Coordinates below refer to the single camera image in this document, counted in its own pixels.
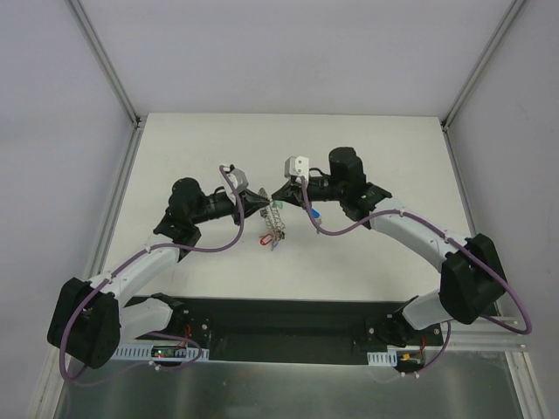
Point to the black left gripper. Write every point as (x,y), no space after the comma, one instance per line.
(240,206)

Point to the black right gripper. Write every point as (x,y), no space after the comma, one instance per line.
(297,192)

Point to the red key tag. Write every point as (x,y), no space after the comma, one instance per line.
(265,240)

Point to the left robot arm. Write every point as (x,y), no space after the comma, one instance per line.
(92,317)

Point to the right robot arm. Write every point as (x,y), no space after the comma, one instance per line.
(471,275)

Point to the silver key with blue tag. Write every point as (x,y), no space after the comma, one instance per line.
(316,220)

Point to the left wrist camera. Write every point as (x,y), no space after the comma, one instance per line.
(233,178)

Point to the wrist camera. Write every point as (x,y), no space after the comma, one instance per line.
(233,178)
(296,166)

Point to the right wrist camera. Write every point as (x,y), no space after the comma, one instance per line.
(296,166)

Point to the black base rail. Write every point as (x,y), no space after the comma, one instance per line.
(285,331)

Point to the aluminium frame left post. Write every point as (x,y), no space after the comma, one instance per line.
(86,27)

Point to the aluminium frame post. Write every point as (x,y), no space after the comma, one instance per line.
(86,27)
(505,25)

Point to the left white cable duct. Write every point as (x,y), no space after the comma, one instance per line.
(149,352)

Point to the white cable duct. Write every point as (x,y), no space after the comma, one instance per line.
(149,352)
(382,359)

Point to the right white cable duct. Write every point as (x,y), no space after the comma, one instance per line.
(382,359)

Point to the aluminium frame right post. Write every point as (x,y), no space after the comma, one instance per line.
(505,25)

